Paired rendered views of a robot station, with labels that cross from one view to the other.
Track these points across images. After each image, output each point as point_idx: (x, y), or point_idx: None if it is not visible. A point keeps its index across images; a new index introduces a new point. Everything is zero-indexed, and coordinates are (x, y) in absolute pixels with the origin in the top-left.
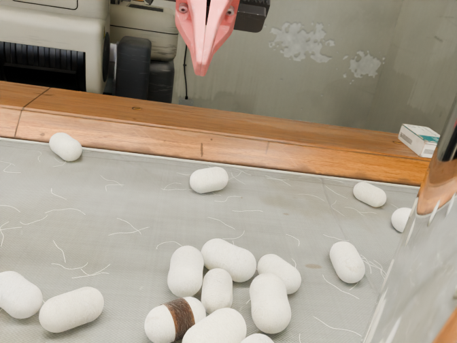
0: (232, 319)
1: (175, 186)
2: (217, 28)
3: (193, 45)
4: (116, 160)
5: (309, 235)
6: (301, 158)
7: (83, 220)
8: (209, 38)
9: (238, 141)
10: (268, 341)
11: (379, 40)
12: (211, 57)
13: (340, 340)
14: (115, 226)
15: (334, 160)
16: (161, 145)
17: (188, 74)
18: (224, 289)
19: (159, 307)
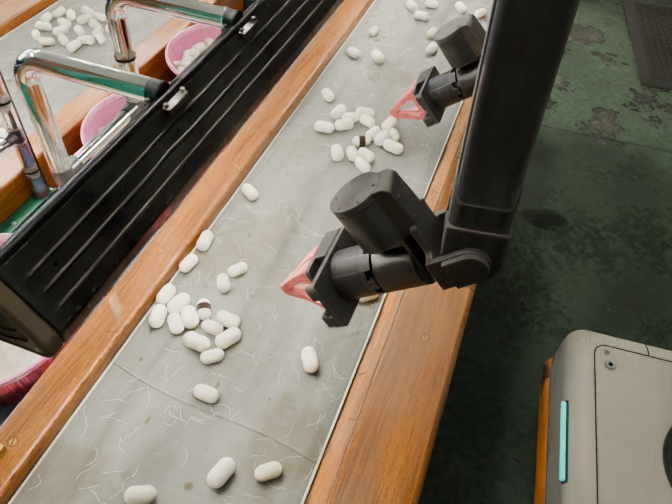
0: (187, 317)
1: (318, 346)
2: (291, 283)
3: (304, 285)
4: (360, 323)
5: (243, 400)
6: (335, 447)
7: (289, 297)
8: (285, 281)
9: (361, 396)
10: (174, 325)
11: None
12: (298, 296)
13: (172, 367)
14: (280, 308)
15: (325, 477)
16: (371, 348)
17: None
18: (205, 323)
19: (205, 300)
